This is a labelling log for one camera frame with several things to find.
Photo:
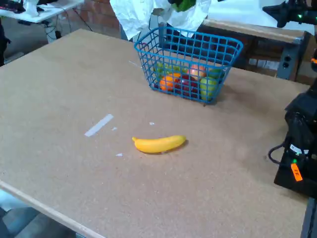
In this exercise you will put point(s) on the orange label tag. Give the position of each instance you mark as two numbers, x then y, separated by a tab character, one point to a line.
296	172

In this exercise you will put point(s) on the black toy grapes with leaves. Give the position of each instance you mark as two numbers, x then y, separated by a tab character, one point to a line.
184	5

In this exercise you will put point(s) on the white crumpled cloth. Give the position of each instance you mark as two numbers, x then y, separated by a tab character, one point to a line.
31	8

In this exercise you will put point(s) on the yellow green toy fruit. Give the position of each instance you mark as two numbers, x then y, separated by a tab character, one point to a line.
163	68

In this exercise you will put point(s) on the yellow toy banana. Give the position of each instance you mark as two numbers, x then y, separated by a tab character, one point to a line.
158	145

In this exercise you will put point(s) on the round green toy fruit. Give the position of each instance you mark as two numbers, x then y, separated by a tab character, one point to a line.
208	88

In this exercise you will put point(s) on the white background table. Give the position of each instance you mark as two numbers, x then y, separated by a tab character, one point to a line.
57	10

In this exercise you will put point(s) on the red yellow toy apple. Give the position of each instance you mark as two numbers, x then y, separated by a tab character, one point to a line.
196	72

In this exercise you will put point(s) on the long white tape strip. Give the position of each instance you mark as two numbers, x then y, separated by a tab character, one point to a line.
99	125

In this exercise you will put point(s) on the black bulky object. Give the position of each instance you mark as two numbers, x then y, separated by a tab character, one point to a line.
3	44

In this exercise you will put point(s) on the orange toy fruit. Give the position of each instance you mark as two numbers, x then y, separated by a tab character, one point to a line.
166	83

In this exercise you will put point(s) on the white crumpled sheet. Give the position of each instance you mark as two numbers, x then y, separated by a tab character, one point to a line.
133	15

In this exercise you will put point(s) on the dark green toy fruit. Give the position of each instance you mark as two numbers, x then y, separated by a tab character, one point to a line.
216	73

